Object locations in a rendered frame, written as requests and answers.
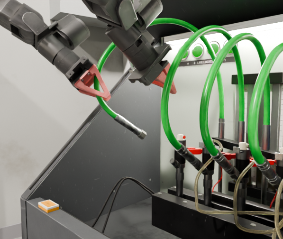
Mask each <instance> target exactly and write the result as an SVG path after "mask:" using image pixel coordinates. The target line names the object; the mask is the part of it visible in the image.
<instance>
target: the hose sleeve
mask: <svg viewBox="0 0 283 239"><path fill-rule="evenodd" d="M114 120H115V121H116V122H118V123H119V124H121V125H122V126H124V127H126V128H127V129H128V130H130V131H131V132H133V133H134V134H136V135H137V136H139V135H140V134H141V129H139V128H138V127H136V126H135V125H133V124H132V123H131V122H129V121H128V120H126V119H125V118H124V117H122V116H120V115H119V114H117V116H116V117H115V118H114Z"/></svg>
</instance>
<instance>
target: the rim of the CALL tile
mask: <svg viewBox="0 0 283 239"><path fill-rule="evenodd" d="M49 201H51V200H49ZM51 202H53V201H51ZM53 203H55V202H53ZM38 204H39V205H40V206H42V207H43V208H45V209H47V210H49V209H53V208H56V207H59V205H58V204H57V203H55V204H56V205H55V206H51V207H47V206H45V205H43V204H42V203H41V202H39V203H38Z"/></svg>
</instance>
